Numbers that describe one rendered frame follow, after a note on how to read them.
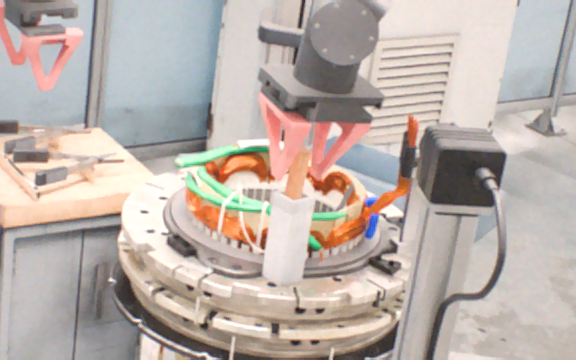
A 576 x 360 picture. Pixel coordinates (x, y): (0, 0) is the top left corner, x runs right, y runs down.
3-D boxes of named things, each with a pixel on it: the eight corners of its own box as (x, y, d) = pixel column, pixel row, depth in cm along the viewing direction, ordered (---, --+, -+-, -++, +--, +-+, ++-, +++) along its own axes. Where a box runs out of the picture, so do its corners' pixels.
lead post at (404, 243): (417, 252, 136) (437, 148, 131) (396, 255, 135) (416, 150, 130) (407, 244, 137) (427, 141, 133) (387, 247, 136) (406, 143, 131)
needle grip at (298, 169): (293, 212, 123) (306, 155, 120) (278, 205, 123) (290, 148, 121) (302, 207, 124) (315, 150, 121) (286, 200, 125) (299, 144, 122)
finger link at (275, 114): (338, 194, 121) (366, 103, 117) (272, 196, 117) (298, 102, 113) (303, 160, 126) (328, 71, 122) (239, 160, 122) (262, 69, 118)
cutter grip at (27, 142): (7, 156, 148) (8, 143, 148) (3, 153, 149) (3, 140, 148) (35, 149, 151) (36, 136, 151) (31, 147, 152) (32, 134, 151)
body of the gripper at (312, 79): (382, 115, 119) (405, 41, 116) (287, 114, 114) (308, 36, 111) (346, 85, 124) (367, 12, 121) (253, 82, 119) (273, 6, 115)
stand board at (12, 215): (4, 228, 140) (5, 208, 139) (-56, 160, 154) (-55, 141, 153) (168, 207, 151) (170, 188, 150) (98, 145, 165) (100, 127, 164)
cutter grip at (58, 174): (38, 187, 142) (39, 174, 141) (33, 185, 142) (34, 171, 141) (67, 180, 144) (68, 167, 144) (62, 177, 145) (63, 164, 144)
